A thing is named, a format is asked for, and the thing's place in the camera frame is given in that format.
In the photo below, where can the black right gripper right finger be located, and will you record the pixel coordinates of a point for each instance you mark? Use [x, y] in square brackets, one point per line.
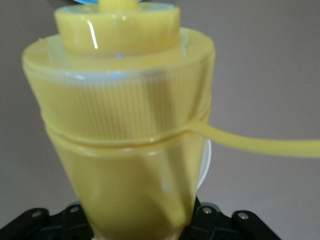
[225, 225]

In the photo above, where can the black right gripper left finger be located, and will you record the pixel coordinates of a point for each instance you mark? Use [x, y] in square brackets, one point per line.
[37, 225]

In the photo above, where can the yellow squeeze bottle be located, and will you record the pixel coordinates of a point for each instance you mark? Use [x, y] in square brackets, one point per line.
[125, 112]

